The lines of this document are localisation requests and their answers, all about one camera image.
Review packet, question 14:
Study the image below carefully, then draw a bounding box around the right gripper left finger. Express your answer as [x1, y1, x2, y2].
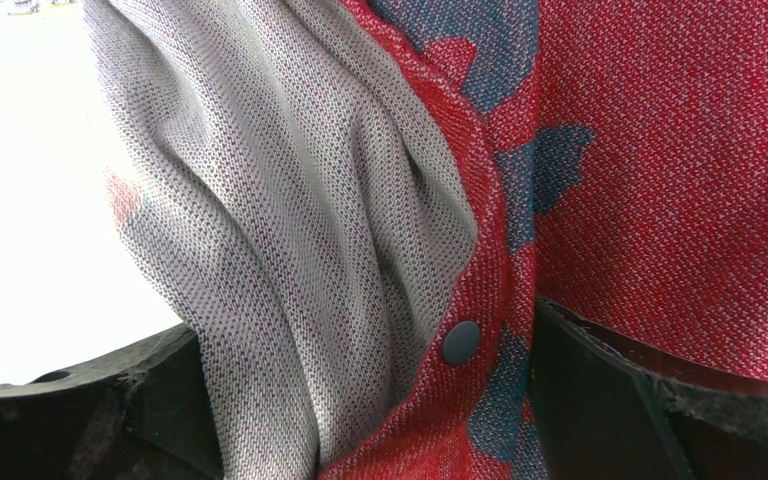
[0, 325, 222, 479]

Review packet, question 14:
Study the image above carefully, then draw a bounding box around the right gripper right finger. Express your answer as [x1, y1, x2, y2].
[529, 298, 768, 479]

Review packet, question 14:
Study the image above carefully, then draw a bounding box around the red printed pillowcase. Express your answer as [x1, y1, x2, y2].
[351, 1, 768, 479]

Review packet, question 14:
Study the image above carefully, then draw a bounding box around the white pillow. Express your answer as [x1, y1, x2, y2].
[0, 0, 479, 480]

